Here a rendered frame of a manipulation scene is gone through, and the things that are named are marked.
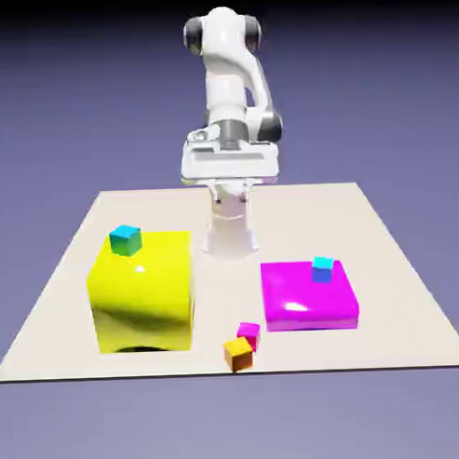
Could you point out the small teal green cube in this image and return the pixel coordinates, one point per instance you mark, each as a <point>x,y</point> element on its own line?
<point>125,240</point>

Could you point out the large yellow box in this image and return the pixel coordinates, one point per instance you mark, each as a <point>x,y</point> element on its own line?
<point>142,292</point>

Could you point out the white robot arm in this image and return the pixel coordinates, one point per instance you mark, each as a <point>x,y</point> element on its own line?
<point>223,47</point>

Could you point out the small magenta cube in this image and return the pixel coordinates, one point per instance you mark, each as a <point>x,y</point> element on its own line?
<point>250,331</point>

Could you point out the small orange cube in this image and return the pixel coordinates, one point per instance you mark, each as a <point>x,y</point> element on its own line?
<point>238,354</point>

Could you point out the small cyan blue cube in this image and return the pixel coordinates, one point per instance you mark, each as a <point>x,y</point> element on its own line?
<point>322,271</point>

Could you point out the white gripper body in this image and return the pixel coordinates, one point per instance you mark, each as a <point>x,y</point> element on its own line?
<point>231,166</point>

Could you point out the large magenta box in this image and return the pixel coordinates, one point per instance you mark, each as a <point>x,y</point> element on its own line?
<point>306,297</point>

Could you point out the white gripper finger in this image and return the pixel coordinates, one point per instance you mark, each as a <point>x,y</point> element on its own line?
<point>245,193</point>
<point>214,194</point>

